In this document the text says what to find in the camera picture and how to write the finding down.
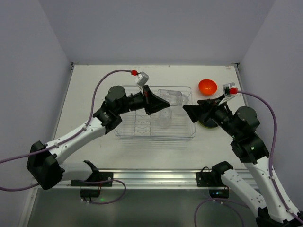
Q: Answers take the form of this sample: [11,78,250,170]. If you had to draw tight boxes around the black plate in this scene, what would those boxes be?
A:
[198,119,218,127]

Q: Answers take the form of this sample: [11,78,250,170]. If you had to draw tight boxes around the clear glass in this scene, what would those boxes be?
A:
[157,108,172,128]
[157,89,189,106]

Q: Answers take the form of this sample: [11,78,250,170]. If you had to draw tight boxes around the orange bowl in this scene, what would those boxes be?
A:
[198,79,217,96]

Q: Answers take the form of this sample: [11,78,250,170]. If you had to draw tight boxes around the lime green plate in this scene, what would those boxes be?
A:
[199,124,218,130]

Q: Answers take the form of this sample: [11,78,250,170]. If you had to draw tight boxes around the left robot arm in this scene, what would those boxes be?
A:
[27,85,170,190]

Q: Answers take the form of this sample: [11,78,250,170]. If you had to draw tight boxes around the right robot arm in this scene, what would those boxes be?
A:
[183,99,303,227]

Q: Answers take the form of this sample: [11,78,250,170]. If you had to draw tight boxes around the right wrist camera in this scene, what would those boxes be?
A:
[219,82,238,105]

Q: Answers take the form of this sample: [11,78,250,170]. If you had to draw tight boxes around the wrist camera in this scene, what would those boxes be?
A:
[134,72,149,92]
[219,82,238,105]

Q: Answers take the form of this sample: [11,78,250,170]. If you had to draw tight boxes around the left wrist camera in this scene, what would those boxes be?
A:
[134,72,149,92]

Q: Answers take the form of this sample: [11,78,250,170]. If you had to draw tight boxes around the white wire dish rack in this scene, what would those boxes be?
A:
[114,86,196,141]

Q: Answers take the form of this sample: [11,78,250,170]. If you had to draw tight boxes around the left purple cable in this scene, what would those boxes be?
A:
[0,69,138,205]

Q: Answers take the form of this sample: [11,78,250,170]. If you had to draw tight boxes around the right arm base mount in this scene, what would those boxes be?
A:
[196,166,225,187]

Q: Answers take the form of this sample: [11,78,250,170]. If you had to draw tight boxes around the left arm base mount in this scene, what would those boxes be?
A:
[71,160,114,187]

